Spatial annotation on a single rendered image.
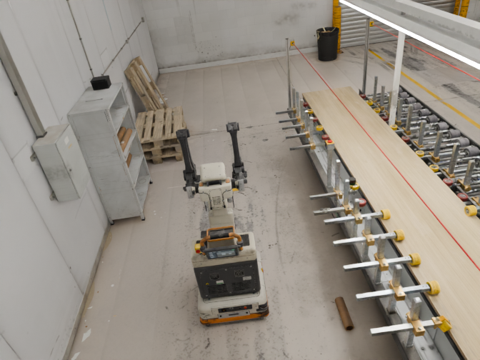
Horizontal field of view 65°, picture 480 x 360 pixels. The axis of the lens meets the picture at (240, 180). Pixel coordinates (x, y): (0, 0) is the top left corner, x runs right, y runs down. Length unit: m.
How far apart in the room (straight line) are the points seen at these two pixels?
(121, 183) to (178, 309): 1.73
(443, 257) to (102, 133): 3.49
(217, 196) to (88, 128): 1.90
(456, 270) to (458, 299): 0.25
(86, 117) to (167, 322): 2.30
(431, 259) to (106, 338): 2.86
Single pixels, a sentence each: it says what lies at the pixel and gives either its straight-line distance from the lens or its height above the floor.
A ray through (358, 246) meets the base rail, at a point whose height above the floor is 0.70.
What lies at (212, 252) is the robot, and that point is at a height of 0.92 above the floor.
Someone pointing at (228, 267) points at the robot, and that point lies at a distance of 3.21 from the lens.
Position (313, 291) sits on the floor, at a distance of 3.85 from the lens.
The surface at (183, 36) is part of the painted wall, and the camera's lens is 10.49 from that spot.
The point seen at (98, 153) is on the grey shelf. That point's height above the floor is 1.04.
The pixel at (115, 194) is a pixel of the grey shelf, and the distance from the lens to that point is 4.87.
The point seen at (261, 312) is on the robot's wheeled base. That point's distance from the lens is 3.56.
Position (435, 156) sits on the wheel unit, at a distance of 4.22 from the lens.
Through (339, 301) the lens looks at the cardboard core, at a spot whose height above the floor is 0.08.
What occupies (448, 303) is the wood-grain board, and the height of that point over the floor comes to 0.90.
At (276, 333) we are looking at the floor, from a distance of 3.57.
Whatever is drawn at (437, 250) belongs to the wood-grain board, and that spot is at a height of 0.90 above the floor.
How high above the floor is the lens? 2.97
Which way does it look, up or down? 33 degrees down
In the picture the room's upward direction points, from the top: 8 degrees counter-clockwise
